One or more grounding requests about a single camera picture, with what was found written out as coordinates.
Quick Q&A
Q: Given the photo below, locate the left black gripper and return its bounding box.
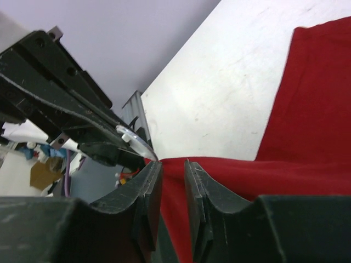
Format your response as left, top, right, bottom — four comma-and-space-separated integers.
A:
1, 30, 144, 164

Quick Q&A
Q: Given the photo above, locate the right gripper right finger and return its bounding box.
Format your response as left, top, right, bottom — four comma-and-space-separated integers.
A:
184, 161, 350, 262

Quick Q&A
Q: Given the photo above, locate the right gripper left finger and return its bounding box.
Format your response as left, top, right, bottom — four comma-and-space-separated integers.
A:
1, 162, 163, 262

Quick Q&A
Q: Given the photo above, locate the red t-shirt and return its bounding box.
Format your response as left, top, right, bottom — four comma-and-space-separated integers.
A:
144, 15, 351, 263

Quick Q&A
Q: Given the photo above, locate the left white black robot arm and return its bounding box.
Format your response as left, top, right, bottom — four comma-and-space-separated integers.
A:
1, 27, 144, 170

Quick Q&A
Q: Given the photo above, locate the blue cloth pile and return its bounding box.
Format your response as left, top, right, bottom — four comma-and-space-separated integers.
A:
18, 142, 67, 160

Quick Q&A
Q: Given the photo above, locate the brown cardboard sheet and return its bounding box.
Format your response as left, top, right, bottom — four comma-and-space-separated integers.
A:
30, 157, 64, 190

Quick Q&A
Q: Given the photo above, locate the aluminium frame rail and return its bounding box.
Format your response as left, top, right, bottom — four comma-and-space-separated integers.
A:
122, 90, 152, 148

